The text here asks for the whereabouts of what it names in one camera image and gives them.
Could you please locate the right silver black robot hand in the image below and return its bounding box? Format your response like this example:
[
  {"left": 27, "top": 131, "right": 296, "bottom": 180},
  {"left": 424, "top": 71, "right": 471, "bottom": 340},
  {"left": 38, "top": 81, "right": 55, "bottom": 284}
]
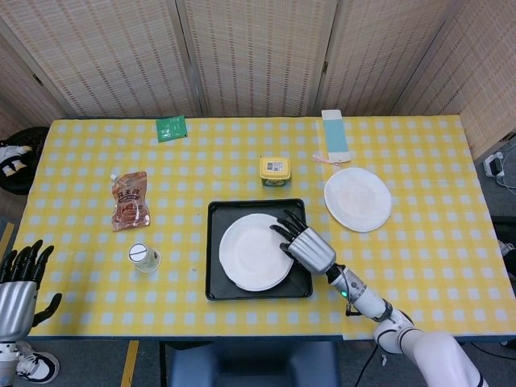
[{"left": 268, "top": 208, "right": 337, "bottom": 273}]

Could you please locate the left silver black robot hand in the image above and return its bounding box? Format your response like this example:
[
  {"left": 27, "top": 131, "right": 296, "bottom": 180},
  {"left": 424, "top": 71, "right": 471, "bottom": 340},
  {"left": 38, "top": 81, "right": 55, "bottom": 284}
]
[{"left": 0, "top": 239, "right": 64, "bottom": 343}]

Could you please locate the white paper plate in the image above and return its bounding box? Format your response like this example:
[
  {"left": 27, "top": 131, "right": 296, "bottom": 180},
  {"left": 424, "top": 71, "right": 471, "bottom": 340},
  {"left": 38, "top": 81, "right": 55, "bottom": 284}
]
[
  {"left": 218, "top": 213, "right": 295, "bottom": 292},
  {"left": 323, "top": 167, "right": 393, "bottom": 233}
]

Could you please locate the black plastic tray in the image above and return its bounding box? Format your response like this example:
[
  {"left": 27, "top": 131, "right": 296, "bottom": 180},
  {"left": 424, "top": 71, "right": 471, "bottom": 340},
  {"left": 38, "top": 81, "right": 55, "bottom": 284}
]
[{"left": 205, "top": 198, "right": 314, "bottom": 302}]

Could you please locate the white and black sneaker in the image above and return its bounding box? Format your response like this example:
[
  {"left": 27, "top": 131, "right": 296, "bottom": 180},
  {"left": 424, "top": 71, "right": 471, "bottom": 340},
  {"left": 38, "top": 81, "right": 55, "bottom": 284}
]
[{"left": 15, "top": 342, "right": 60, "bottom": 384}]

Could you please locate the green tub with yellow lid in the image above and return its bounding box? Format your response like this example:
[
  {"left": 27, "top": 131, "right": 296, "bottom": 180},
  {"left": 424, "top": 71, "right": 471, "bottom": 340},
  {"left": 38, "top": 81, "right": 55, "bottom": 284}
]
[{"left": 258, "top": 156, "right": 292, "bottom": 188}]

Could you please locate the pink paper wrapper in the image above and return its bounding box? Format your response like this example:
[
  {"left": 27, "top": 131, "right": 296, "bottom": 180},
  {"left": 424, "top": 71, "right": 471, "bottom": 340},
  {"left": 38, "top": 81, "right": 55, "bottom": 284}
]
[{"left": 312, "top": 154, "right": 348, "bottom": 167}]

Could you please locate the yellow checked tablecloth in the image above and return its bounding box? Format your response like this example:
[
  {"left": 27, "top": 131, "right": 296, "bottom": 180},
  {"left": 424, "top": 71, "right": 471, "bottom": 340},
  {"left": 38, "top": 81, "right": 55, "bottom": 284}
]
[{"left": 15, "top": 115, "right": 516, "bottom": 342}]

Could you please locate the blue and white paper strip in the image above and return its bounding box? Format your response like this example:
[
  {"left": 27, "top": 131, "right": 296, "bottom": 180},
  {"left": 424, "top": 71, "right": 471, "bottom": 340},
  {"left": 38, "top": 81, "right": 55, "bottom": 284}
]
[{"left": 321, "top": 109, "right": 352, "bottom": 163}]

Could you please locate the black bag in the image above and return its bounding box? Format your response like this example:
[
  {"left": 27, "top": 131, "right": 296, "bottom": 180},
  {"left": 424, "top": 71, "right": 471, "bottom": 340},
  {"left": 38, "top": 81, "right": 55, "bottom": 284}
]
[{"left": 0, "top": 127, "right": 50, "bottom": 197}]

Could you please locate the fern print paper cup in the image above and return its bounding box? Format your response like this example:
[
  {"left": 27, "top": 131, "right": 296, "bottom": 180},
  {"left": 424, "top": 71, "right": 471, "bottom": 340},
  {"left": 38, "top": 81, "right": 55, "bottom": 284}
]
[{"left": 127, "top": 243, "right": 162, "bottom": 275}]

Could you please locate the brown sauce pouch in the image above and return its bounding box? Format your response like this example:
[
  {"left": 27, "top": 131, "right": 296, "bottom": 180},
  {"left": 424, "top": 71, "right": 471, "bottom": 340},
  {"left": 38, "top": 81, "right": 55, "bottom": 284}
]
[{"left": 110, "top": 170, "right": 152, "bottom": 232}]

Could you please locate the green printed card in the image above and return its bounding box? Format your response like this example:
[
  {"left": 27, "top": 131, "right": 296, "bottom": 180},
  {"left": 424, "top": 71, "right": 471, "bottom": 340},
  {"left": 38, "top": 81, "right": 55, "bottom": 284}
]
[{"left": 156, "top": 115, "right": 189, "bottom": 143}]

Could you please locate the white power adapter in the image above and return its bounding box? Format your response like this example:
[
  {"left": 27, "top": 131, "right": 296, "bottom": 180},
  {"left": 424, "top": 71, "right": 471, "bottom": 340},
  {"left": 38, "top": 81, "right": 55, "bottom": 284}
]
[{"left": 482, "top": 152, "right": 507, "bottom": 178}]

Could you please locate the woven folding screen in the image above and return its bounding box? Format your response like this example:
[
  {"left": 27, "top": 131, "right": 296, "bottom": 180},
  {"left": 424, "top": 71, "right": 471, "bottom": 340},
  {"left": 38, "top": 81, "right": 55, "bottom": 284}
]
[{"left": 0, "top": 0, "right": 516, "bottom": 162}]

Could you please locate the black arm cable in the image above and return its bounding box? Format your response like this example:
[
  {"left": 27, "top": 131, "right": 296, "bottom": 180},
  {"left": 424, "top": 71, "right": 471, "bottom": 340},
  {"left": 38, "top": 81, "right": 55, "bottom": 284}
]
[{"left": 357, "top": 342, "right": 382, "bottom": 387}]

